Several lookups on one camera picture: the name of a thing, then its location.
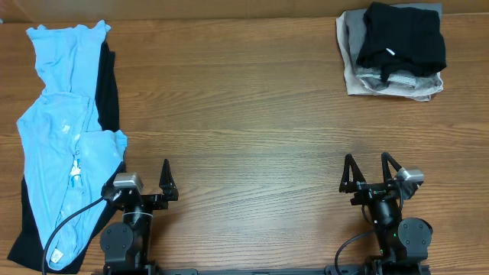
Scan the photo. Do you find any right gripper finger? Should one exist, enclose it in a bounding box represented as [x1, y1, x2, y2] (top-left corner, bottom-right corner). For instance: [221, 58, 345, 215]
[339, 154, 366, 193]
[381, 152, 402, 183]

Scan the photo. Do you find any light blue t-shirt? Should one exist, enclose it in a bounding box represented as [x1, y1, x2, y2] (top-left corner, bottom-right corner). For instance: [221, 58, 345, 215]
[17, 21, 128, 271]

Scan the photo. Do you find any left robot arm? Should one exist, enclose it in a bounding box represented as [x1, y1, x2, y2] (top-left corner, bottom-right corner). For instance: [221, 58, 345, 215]
[100, 160, 179, 274]

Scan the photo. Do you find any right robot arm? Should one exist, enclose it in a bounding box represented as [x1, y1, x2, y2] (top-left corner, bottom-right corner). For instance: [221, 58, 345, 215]
[334, 152, 433, 275]

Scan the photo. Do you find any folded beige garment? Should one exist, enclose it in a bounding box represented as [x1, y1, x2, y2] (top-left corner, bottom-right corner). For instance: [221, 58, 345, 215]
[336, 11, 443, 102]

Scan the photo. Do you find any folded grey garment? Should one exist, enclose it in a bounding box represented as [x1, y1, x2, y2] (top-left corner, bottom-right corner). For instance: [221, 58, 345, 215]
[345, 8, 442, 91]

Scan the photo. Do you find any black t-shirt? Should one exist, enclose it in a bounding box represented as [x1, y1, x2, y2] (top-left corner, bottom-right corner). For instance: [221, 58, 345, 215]
[7, 42, 120, 271]

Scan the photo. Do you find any folded black garment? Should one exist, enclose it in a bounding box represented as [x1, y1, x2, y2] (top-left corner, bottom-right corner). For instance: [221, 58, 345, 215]
[356, 2, 447, 83]

